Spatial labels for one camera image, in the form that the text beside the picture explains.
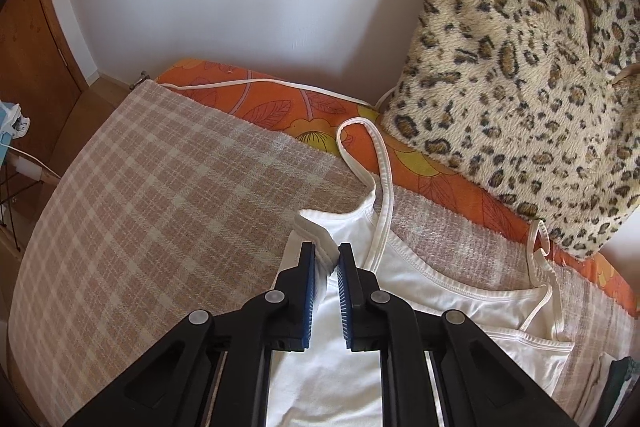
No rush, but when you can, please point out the white camisole top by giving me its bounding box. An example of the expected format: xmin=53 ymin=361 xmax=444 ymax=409
xmin=266 ymin=118 xmax=573 ymax=426

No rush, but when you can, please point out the folded white garment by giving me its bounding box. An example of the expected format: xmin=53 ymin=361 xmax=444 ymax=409
xmin=574 ymin=352 xmax=615 ymax=427

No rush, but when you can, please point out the pink plaid blanket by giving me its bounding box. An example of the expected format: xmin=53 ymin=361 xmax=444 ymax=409
xmin=9 ymin=81 xmax=639 ymax=426

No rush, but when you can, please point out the folded dark green garment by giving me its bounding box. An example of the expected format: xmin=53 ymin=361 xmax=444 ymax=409
xmin=591 ymin=357 xmax=639 ymax=426

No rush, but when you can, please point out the orange floral bed sheet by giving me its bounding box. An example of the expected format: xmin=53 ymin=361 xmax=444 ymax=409
xmin=156 ymin=58 xmax=640 ymax=318

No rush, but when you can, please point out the leopard print plush pillow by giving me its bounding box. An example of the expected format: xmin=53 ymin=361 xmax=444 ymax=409
xmin=382 ymin=0 xmax=639 ymax=259

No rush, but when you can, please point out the light blue chair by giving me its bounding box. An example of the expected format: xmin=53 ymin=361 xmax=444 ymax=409
xmin=0 ymin=102 xmax=30 ymax=162

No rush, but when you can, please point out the wooden wardrobe door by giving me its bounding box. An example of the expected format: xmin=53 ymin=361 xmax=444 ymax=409
xmin=1 ymin=0 xmax=88 ymax=161

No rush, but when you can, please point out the white charging cable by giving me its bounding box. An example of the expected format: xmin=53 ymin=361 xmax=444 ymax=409
xmin=0 ymin=141 xmax=64 ymax=183

